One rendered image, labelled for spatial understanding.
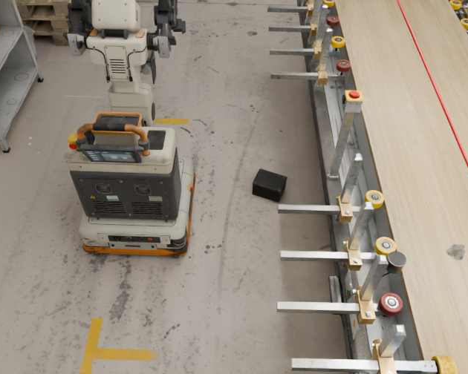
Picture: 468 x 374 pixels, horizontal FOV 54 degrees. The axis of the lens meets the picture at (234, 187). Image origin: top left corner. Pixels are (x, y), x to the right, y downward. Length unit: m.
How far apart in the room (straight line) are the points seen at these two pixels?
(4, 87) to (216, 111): 1.71
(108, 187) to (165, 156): 0.39
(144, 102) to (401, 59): 1.51
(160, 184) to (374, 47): 1.53
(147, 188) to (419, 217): 1.36
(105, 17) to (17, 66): 2.15
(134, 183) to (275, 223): 1.04
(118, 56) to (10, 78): 2.03
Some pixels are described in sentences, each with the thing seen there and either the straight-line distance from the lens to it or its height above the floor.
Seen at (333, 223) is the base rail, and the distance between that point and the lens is 2.23.
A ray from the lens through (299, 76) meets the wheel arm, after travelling 2.83.
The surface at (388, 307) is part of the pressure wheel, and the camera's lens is 1.82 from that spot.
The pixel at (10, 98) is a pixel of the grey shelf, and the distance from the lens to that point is 4.10.
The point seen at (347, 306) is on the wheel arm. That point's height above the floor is 0.86.
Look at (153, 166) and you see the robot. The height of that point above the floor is 0.76.
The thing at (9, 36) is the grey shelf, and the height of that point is 0.52.
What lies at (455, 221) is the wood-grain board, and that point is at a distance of 2.16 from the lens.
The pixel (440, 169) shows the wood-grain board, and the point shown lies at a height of 0.90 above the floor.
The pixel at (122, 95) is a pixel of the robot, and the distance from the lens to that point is 2.60.
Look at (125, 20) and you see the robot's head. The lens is 2.36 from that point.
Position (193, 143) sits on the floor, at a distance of 3.55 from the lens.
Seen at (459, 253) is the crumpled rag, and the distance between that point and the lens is 2.05.
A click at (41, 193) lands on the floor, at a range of 3.45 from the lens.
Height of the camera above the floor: 2.45
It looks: 49 degrees down
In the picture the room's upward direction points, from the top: 1 degrees clockwise
